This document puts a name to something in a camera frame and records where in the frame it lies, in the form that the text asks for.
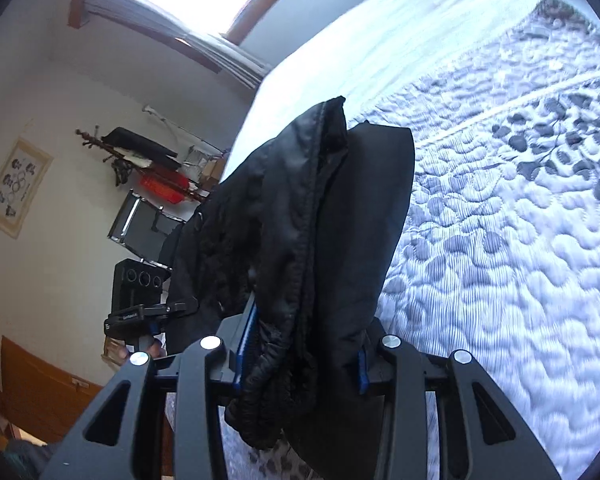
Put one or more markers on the grey quilted mattress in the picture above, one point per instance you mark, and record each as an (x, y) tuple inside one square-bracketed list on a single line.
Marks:
[(500, 251)]

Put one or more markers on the black pants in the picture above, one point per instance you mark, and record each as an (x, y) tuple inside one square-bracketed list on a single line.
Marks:
[(305, 228)]

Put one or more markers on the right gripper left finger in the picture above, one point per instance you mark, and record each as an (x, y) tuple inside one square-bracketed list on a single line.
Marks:
[(120, 434)]

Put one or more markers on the black speaker box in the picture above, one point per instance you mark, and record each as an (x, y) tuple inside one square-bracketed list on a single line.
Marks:
[(137, 284)]

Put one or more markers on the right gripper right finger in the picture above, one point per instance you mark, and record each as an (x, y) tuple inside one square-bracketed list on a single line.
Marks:
[(444, 417)]

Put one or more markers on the red bag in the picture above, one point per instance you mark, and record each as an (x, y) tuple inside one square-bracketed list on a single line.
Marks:
[(168, 185)]

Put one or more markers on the grey window blind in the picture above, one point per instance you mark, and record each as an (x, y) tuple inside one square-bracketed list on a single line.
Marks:
[(211, 51)]

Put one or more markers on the black folding chair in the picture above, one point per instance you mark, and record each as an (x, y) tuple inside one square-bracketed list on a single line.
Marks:
[(147, 231)]

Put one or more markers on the wooden coat rack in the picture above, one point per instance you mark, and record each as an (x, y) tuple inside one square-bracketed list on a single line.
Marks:
[(126, 163)]

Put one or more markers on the framed wall picture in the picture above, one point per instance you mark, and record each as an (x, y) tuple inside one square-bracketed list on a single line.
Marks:
[(20, 177)]

